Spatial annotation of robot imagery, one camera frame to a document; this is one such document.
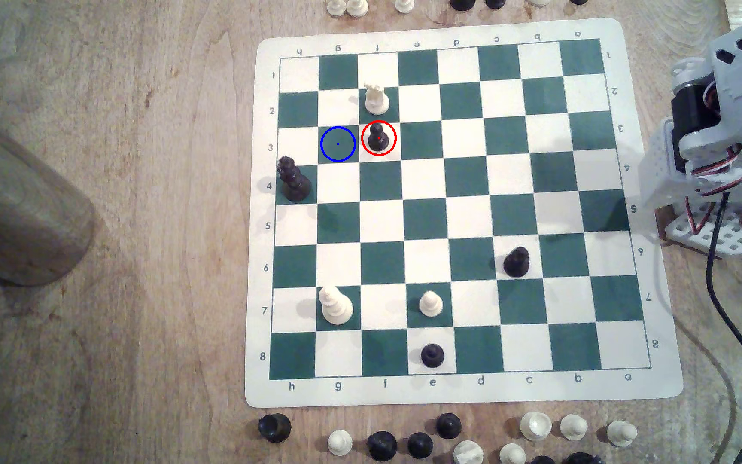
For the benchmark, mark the white chess pawn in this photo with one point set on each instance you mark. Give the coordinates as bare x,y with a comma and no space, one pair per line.
340,443
574,427
621,434
431,303

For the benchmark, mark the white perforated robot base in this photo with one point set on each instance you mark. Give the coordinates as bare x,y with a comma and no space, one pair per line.
731,237

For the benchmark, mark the white chess piece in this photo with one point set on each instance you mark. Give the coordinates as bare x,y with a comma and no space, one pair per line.
357,6
513,454
336,6
404,5

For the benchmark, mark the white chess rook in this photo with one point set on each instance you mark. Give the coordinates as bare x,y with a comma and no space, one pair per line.
535,426

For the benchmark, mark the white chess knight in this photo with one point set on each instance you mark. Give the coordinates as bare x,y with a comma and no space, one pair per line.
467,453

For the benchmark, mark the wooden cylindrical post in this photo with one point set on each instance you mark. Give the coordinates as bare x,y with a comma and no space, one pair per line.
20,206

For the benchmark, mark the green and white chess mat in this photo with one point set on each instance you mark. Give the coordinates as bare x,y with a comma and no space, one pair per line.
467,212

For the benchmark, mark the black chess pawn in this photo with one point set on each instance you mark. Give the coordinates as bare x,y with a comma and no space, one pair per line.
433,356
420,445
516,263
449,426
378,139

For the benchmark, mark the black chess rook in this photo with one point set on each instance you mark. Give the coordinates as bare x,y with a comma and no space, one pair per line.
274,428

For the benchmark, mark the white rook piece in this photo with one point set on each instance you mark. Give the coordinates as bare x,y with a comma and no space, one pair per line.
376,100

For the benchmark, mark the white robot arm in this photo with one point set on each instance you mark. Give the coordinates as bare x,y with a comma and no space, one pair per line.
741,84

